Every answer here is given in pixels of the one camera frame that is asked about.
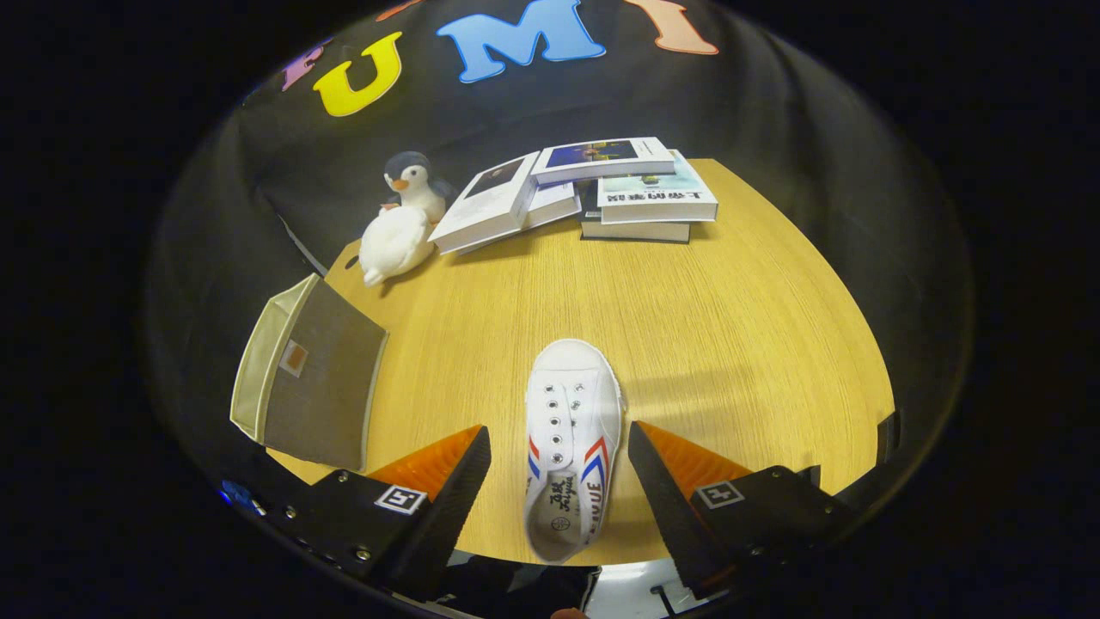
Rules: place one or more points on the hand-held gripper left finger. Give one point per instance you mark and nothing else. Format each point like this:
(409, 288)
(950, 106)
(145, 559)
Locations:
(447, 524)

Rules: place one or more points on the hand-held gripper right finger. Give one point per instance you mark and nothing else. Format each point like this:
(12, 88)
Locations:
(670, 524)

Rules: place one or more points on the white canvas shoe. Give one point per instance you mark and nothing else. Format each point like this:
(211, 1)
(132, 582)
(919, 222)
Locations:
(571, 404)

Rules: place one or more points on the grey fabric storage box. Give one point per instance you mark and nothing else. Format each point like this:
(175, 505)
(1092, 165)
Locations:
(331, 387)

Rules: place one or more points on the blue and white object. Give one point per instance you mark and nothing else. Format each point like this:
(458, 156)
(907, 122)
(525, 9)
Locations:
(234, 495)

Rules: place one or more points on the small black block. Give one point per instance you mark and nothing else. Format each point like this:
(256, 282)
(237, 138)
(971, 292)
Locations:
(889, 437)

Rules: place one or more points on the white round plush toy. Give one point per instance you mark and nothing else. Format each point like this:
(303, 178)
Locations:
(395, 245)

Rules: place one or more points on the book with pale teal cover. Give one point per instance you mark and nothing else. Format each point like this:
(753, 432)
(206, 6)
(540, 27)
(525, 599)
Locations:
(662, 202)

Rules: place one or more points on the plain white book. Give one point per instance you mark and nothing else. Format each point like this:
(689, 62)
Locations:
(554, 205)

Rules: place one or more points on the penguin plush toy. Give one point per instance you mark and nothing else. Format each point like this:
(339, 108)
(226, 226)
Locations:
(414, 185)

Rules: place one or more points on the book with blue cover picture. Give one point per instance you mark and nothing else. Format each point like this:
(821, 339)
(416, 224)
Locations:
(601, 163)

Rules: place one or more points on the black backdrop cloth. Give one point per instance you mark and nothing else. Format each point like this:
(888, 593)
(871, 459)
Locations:
(773, 129)

